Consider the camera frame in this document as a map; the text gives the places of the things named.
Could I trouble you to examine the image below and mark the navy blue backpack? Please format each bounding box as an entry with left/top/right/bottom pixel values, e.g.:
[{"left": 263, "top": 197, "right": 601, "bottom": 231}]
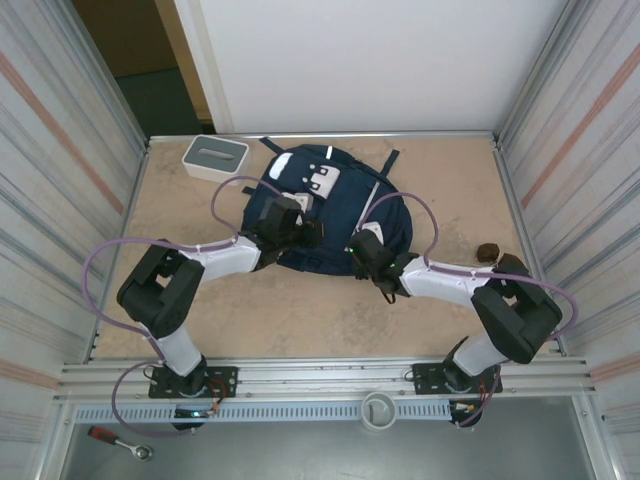
[{"left": 241, "top": 137, "right": 416, "bottom": 277}]

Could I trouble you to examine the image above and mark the white grey tissue box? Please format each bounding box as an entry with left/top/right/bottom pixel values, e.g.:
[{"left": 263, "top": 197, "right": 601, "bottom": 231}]
[{"left": 180, "top": 133, "right": 251, "bottom": 180}]

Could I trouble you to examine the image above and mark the grey round pipe fitting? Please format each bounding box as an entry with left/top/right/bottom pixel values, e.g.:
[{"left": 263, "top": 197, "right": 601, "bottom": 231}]
[{"left": 360, "top": 391, "right": 398, "bottom": 430}]

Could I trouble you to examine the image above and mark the brown wooden door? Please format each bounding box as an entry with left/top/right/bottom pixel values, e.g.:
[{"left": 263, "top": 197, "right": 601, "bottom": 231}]
[{"left": 72, "top": 0, "right": 179, "bottom": 79}]

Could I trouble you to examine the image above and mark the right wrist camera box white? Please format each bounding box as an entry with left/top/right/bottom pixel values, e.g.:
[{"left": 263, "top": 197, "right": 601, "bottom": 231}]
[{"left": 359, "top": 222, "right": 385, "bottom": 247}]

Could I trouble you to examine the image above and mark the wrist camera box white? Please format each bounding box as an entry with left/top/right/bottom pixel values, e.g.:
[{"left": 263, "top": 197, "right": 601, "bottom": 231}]
[
  {"left": 281, "top": 191, "right": 317, "bottom": 215},
  {"left": 359, "top": 222, "right": 385, "bottom": 247}
]

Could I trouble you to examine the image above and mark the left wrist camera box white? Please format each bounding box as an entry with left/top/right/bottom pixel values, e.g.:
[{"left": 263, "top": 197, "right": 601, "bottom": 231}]
[{"left": 281, "top": 191, "right": 317, "bottom": 215}]

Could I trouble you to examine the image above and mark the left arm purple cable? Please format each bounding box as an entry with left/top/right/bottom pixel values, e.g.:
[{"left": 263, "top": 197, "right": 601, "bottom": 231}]
[{"left": 82, "top": 174, "right": 301, "bottom": 437}]

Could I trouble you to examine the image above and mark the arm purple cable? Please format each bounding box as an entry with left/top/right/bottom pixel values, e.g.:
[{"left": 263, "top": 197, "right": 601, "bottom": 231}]
[
  {"left": 362, "top": 192, "right": 580, "bottom": 430},
  {"left": 82, "top": 174, "right": 301, "bottom": 437}
]

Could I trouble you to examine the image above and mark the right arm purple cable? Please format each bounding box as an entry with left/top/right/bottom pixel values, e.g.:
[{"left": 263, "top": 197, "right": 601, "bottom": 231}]
[{"left": 362, "top": 192, "right": 580, "bottom": 430}]

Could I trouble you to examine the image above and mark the brown plush charm with string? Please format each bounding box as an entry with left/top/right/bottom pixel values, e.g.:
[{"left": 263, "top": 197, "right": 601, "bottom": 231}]
[{"left": 475, "top": 242, "right": 526, "bottom": 274}]

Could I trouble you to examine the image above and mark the wide aluminium mounting rail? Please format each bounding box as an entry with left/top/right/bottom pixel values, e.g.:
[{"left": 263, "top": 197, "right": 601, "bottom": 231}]
[{"left": 54, "top": 355, "right": 599, "bottom": 405}]

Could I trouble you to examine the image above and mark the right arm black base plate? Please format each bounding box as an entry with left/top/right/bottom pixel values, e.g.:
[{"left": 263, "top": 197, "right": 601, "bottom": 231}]
[{"left": 412, "top": 360, "right": 503, "bottom": 396}]

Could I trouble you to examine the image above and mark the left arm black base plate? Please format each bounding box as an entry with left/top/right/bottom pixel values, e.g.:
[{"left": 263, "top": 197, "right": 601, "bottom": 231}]
[{"left": 148, "top": 365, "right": 239, "bottom": 400}]

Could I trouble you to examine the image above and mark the blue slotted cable duct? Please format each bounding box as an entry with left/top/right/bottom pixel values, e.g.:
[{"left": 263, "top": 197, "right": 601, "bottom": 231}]
[{"left": 72, "top": 402, "right": 454, "bottom": 424}]

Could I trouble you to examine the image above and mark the red handled ratchet wrench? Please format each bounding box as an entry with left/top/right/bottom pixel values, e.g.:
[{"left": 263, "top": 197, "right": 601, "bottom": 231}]
[{"left": 87, "top": 425, "right": 155, "bottom": 461}]

